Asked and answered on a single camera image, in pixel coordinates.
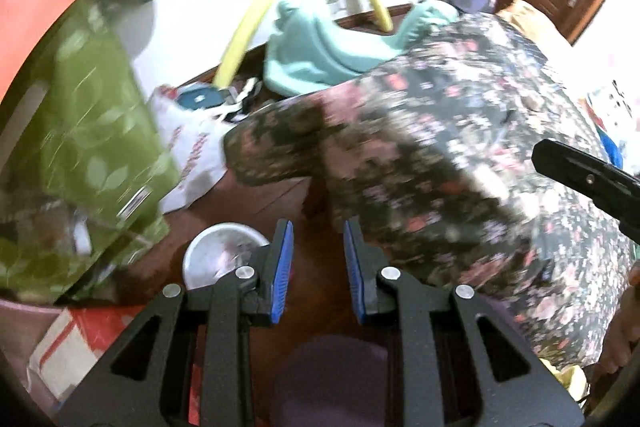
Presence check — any teal cloth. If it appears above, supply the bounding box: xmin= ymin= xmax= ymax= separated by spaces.
xmin=263 ymin=0 xmax=459 ymax=98

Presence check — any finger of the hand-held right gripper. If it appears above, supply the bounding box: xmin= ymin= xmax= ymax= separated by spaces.
xmin=532 ymin=138 xmax=640 ymax=244

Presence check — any green leaf print bag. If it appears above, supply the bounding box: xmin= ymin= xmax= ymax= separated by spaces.
xmin=0 ymin=0 xmax=182 ymax=304

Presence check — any white plastic bag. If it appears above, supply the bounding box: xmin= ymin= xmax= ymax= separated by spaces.
xmin=149 ymin=84 xmax=242 ymax=214

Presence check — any red and white box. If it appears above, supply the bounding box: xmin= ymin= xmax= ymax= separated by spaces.
xmin=27 ymin=304 xmax=147 ymax=404

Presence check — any person's right hand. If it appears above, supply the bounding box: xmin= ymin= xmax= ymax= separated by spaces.
xmin=597 ymin=257 xmax=640 ymax=376

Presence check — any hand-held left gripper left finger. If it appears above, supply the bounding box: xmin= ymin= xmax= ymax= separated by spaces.
xmin=60 ymin=219 xmax=295 ymax=427

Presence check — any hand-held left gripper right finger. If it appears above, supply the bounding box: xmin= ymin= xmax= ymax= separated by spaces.
xmin=343 ymin=216 xmax=586 ymax=427

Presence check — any dark floral bedsheet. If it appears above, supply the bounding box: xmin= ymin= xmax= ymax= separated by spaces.
xmin=222 ymin=14 xmax=637 ymax=371

